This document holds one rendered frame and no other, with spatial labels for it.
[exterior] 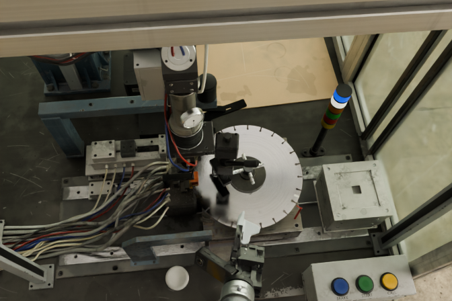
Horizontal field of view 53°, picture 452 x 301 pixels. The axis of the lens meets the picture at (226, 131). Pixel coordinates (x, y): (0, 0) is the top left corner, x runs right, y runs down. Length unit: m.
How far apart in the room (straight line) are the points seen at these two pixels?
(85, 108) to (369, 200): 0.89
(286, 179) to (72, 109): 0.65
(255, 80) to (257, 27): 1.50
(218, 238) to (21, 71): 1.00
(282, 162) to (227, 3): 1.17
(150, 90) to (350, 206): 0.74
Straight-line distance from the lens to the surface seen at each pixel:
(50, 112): 1.40
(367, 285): 1.38
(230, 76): 1.75
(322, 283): 1.36
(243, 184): 1.33
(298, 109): 1.71
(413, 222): 1.33
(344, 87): 1.29
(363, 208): 1.44
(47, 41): 0.25
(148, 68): 0.90
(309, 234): 1.52
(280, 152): 1.39
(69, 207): 1.59
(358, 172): 1.48
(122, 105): 1.36
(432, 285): 2.46
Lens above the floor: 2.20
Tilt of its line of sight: 63 degrees down
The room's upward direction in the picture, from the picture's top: 4 degrees clockwise
